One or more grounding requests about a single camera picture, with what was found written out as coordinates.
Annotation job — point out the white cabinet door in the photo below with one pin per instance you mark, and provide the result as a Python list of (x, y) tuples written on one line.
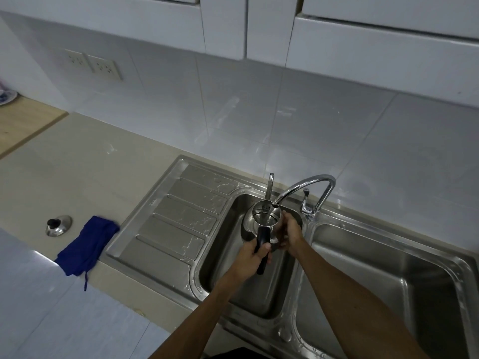
[(224, 26), (385, 56), (112, 18), (271, 29)]

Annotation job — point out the person's right hand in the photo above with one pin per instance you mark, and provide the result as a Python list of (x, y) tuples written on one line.
[(293, 235)]

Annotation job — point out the patterned plate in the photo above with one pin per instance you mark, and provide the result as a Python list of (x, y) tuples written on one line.
[(6, 96)]

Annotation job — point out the stainless steel double sink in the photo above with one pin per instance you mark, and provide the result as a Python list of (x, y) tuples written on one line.
[(374, 280)]

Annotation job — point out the person's left thumb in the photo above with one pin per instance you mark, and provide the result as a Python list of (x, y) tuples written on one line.
[(264, 250)]

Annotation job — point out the white wall socket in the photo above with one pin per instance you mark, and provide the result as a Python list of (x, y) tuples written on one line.
[(104, 67), (75, 59)]

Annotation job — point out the blue cloth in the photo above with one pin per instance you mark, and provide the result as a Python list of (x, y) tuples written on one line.
[(88, 244)]

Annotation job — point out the black clothing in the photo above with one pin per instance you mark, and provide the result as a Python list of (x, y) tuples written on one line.
[(234, 354)]

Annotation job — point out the person's right fingers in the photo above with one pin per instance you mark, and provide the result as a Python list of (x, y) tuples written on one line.
[(287, 226)]

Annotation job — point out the person's left forearm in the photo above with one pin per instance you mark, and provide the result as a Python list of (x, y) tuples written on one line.
[(202, 314)]

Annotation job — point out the light wooden board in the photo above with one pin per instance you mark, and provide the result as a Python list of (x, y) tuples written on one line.
[(22, 121)]

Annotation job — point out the person's right forearm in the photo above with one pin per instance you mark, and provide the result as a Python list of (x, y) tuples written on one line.
[(348, 306)]

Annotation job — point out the person's left hand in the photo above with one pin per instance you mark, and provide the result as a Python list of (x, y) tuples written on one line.
[(245, 263)]

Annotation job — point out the chrome sink faucet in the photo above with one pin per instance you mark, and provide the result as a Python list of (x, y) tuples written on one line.
[(318, 178)]

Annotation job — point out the steel kettle lid black knob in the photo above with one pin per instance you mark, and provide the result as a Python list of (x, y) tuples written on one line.
[(59, 226)]

